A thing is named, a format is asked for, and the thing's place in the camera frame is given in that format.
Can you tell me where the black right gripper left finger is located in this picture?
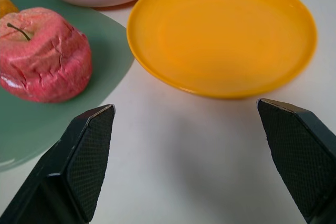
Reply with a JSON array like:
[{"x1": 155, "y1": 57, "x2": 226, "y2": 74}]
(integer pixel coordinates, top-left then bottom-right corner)
[{"x1": 0, "y1": 103, "x2": 116, "y2": 224}]

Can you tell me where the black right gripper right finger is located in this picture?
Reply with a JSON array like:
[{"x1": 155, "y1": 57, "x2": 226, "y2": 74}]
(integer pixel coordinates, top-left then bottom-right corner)
[{"x1": 256, "y1": 98, "x2": 336, "y2": 224}]

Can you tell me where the orange round plate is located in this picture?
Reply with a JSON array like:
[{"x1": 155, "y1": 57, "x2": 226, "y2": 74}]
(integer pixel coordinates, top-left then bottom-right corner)
[{"x1": 126, "y1": 0, "x2": 318, "y2": 100}]

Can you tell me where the orange toy fruit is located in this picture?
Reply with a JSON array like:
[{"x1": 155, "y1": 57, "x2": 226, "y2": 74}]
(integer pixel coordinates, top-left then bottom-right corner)
[{"x1": 0, "y1": 0, "x2": 20, "y2": 19}]

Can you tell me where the green square tray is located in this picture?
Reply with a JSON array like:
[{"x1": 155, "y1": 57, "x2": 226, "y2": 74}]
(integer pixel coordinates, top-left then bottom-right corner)
[{"x1": 0, "y1": 0, "x2": 135, "y2": 173}]

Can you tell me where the red toy apple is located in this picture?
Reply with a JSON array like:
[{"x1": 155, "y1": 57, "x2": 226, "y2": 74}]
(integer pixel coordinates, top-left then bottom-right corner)
[{"x1": 0, "y1": 7, "x2": 93, "y2": 104}]

